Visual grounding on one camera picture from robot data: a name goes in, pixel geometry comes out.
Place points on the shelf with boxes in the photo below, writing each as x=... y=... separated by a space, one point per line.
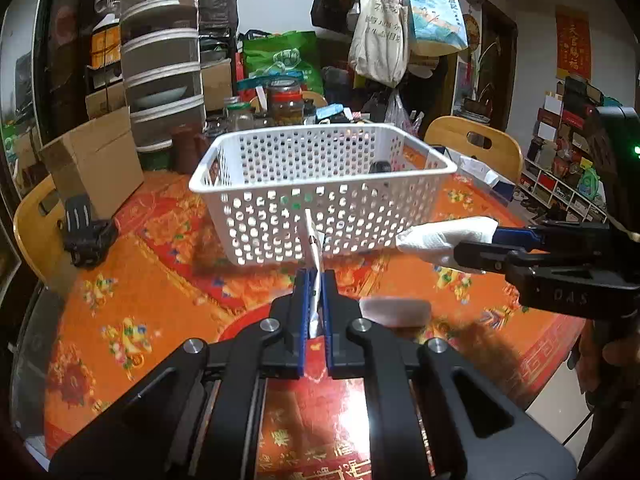
x=558 y=174

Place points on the white canvas tote bag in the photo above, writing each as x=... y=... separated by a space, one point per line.
x=380 y=44

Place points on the green shopping bag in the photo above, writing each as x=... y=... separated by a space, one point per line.
x=280 y=54

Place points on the left wooden chair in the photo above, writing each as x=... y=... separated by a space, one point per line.
x=35 y=227

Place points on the right wooden chair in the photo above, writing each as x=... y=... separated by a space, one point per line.
x=495 y=148

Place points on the brown ceramic jar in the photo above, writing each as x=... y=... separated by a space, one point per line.
x=188 y=147

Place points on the large pickle jar red lid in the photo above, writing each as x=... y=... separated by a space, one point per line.
x=285 y=101

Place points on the wooden chair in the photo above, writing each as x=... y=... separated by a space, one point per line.
x=35 y=227
x=495 y=148

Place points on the glass jar green lid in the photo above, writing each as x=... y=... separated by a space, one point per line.
x=240 y=116

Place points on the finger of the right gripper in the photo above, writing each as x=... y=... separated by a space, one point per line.
x=492 y=258
x=526 y=238

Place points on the black clamp on table edge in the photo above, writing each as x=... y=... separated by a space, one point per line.
x=87 y=240

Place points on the green foil packet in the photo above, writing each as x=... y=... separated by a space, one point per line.
x=298 y=201

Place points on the orange floral tablecloth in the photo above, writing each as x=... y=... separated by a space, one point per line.
x=166 y=279

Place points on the cartoon sticker packet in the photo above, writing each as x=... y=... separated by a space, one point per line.
x=313 y=250

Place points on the white perforated plastic basket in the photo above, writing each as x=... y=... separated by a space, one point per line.
x=242 y=176

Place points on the cardboard box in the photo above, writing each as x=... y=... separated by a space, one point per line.
x=98 y=159

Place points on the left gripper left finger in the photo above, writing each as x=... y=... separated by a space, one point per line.
x=279 y=331

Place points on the blue printed tote bag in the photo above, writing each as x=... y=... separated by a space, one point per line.
x=436 y=28

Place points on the black knit item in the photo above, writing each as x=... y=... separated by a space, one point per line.
x=380 y=167

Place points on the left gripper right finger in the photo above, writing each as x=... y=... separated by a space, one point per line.
x=357 y=347

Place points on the right hand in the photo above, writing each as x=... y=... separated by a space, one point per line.
x=623 y=351

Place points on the red wall banner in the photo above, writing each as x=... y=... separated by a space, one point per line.
x=573 y=45

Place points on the white cloth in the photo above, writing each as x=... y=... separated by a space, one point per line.
x=435 y=242
x=396 y=312

